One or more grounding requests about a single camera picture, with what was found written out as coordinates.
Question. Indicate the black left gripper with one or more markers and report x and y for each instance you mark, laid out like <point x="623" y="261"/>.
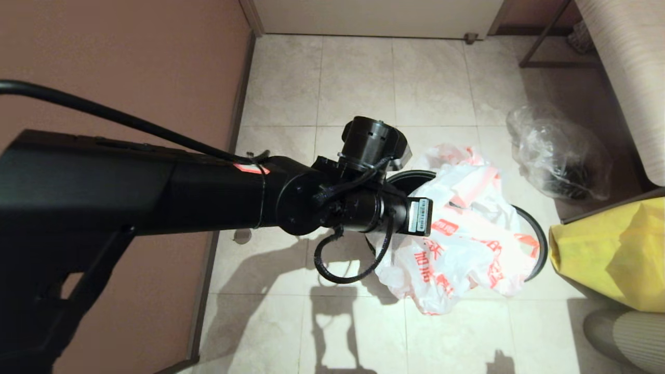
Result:
<point x="397" y="215"/>

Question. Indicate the black round trash bin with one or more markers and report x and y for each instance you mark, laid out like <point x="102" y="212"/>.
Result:
<point x="410" y="179"/>

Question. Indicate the white plastic bag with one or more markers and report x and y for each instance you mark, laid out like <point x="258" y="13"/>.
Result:
<point x="467" y="249"/>

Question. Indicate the used white bag red trim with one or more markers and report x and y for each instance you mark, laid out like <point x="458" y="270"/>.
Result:
<point x="452" y="156"/>

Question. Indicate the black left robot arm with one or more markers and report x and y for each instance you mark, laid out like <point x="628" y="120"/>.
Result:
<point x="104" y="192"/>

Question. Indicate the clear plastic bag dark contents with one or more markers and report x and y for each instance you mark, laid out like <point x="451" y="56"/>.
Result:
<point x="556" y="156"/>

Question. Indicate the yellow fabric bag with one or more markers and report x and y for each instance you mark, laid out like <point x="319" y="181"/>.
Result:
<point x="602" y="254"/>

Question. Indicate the round metal floor drain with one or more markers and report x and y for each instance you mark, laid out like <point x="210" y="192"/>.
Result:
<point x="242" y="236"/>

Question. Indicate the small metal door stop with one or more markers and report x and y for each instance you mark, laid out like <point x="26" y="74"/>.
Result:
<point x="470" y="38"/>

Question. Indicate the dark brown wooden board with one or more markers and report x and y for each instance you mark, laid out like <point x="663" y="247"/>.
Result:
<point x="613" y="206"/>

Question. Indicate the grey mesh bundle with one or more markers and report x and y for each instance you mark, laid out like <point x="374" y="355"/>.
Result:
<point x="579" y="39"/>

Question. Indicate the grey ribbed round pouf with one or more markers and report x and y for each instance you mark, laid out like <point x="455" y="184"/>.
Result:
<point x="634" y="337"/>

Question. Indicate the beige striped furniture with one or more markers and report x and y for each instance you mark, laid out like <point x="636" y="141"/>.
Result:
<point x="634" y="78"/>

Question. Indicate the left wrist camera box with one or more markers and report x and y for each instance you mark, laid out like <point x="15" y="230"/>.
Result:
<point x="420" y="215"/>

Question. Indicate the dark metal frame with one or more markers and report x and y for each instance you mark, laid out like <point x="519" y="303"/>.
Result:
<point x="556" y="65"/>

